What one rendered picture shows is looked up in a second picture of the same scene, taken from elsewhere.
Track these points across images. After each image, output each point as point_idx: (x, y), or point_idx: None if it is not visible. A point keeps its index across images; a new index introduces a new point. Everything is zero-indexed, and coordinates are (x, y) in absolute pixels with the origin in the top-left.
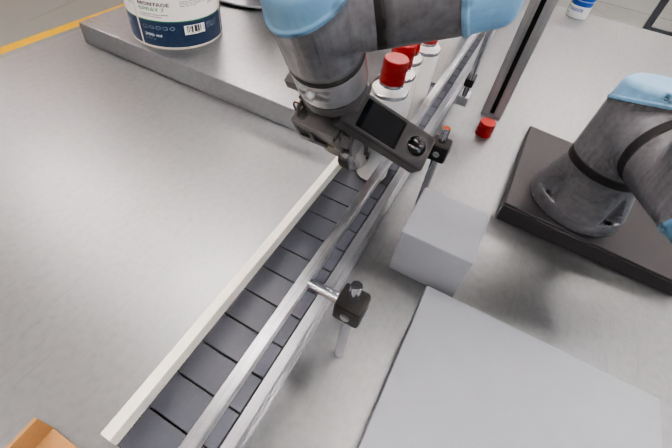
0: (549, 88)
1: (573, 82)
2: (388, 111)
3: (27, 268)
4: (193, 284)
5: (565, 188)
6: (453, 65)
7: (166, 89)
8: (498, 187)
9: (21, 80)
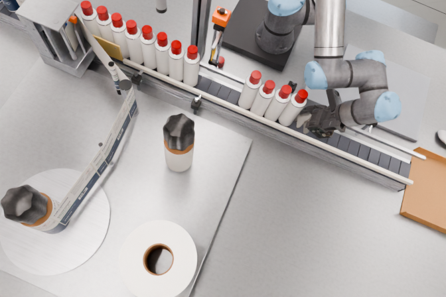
0: (160, 14)
1: None
2: (336, 99)
3: (357, 255)
4: (346, 188)
5: (286, 42)
6: (216, 69)
7: (218, 252)
8: (261, 65)
9: None
